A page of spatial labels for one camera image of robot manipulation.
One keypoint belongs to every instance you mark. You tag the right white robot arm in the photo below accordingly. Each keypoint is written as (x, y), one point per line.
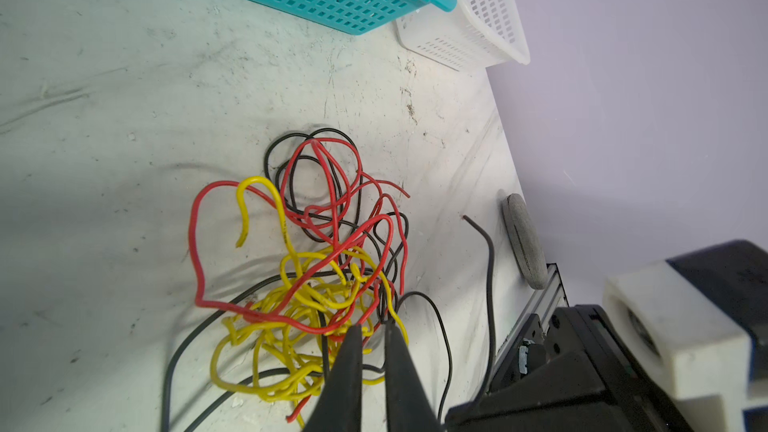
(697, 325)

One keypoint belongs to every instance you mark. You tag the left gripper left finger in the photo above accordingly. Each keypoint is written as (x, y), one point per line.
(339, 406)

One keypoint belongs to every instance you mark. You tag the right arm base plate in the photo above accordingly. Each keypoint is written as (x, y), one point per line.
(573, 375)

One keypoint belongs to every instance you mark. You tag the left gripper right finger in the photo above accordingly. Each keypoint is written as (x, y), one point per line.
(407, 407)

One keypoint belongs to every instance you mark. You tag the right white plastic basket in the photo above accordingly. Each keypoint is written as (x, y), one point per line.
(477, 34)

